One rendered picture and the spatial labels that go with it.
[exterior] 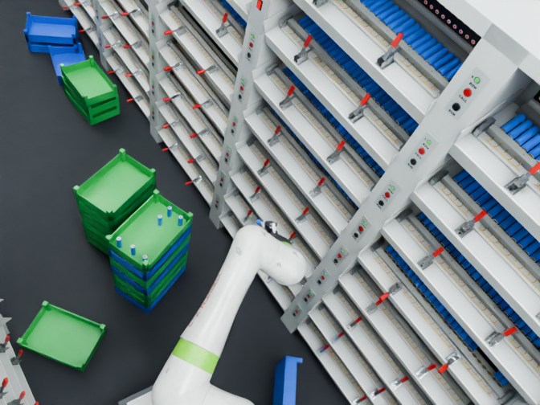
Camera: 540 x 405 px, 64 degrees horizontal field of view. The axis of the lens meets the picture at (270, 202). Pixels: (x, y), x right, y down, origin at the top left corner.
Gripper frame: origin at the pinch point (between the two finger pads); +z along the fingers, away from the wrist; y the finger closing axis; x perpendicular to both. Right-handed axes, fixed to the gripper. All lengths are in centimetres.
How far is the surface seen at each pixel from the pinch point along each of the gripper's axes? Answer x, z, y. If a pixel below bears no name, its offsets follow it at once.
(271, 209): 8.9, 35.8, 3.5
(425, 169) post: 32, -50, -31
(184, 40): -27, 57, -69
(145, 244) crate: -46, 26, 14
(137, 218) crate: -49, 35, 5
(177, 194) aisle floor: -33, 102, 12
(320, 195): 19.4, -2.1, -12.4
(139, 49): -51, 112, -68
